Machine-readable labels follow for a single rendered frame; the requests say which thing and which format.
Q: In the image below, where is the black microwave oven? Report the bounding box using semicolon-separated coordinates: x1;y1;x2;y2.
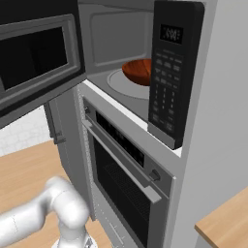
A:
77;0;205;150

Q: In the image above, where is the grey cupboard door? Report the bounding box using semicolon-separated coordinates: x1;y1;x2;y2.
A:
44;86;97;221

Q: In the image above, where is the silver oven door handle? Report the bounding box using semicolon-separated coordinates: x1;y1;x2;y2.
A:
81;119;163;204

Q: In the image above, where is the stainless steel wall oven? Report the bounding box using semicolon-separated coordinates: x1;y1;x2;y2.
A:
80;95;177;248

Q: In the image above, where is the grey cupboard handle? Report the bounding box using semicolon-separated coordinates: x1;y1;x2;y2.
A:
45;102;66;144

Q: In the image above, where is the black microwave door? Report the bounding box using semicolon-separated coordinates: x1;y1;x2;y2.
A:
0;0;88;130

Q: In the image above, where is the oven door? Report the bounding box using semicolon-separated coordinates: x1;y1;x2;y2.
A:
86;129;163;248

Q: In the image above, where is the white microwave turntable plate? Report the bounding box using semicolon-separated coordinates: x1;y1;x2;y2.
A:
107;68;151;100

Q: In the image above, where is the grey tall cabinet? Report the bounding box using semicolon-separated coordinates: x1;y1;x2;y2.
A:
73;0;248;248

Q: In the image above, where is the brown wooden bowl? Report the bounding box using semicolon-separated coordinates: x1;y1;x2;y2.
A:
121;58;152;87

